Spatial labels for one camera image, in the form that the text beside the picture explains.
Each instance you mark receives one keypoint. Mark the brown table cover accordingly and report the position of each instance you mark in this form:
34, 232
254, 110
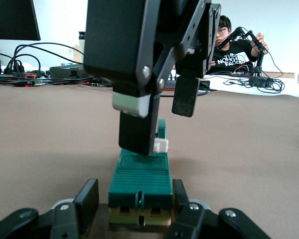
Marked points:
40, 139

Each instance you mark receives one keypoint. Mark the brown cardboard strip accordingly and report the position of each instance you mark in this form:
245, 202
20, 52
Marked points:
286, 74

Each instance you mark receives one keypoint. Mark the white table sheet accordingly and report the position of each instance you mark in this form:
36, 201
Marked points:
296, 89

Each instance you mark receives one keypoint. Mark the black power supply box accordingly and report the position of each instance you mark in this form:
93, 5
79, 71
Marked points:
64, 72

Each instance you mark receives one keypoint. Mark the orange black power strip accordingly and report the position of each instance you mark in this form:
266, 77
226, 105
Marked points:
27, 74

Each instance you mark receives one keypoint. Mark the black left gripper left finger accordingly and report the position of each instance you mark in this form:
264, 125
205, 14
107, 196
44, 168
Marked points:
88, 204

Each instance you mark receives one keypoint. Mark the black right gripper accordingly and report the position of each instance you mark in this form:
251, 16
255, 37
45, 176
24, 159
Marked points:
169, 22

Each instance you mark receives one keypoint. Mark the black monitor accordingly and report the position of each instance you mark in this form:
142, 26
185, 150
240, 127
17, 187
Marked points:
12, 20

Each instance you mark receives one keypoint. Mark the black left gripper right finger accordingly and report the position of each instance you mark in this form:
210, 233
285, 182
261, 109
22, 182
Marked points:
182, 207

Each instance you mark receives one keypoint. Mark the white black drink bottle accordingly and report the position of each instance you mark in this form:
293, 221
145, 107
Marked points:
81, 42

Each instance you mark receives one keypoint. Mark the person in black shirt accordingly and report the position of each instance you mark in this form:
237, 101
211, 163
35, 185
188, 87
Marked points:
229, 58

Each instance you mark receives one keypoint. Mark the black adapter yellow label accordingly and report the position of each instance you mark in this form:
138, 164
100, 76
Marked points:
204, 83

